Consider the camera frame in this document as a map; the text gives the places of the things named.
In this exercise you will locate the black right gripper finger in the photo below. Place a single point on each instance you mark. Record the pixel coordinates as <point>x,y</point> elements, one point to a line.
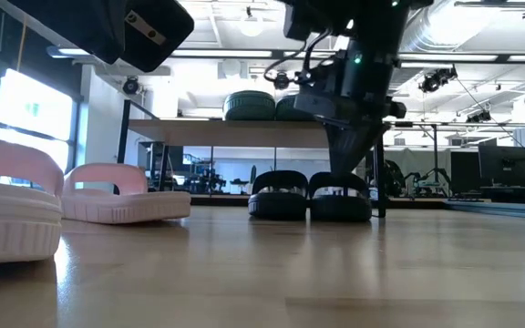
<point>341,146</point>
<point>366,139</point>

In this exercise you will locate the black rubber slide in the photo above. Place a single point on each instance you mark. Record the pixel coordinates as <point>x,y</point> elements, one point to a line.
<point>340,209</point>
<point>278,205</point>

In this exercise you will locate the pink rubber slide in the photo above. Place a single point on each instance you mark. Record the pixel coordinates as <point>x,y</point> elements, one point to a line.
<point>12,218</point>
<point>126,205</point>

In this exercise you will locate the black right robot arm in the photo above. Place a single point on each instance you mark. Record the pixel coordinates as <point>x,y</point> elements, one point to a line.
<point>372,18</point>

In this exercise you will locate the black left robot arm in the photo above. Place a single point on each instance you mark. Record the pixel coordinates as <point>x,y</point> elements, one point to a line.
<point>85,23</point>

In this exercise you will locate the black computer monitor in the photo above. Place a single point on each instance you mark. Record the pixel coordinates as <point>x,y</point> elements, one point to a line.
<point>504,166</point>

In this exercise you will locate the ceiling mounted black camera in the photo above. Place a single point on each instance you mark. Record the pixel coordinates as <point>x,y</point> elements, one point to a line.
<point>436,79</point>

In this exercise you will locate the wooden shelf with black frame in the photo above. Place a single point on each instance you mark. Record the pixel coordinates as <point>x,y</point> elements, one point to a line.
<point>226,133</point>

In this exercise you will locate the black metal rig frame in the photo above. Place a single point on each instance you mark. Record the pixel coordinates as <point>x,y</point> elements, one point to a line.
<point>499,209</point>

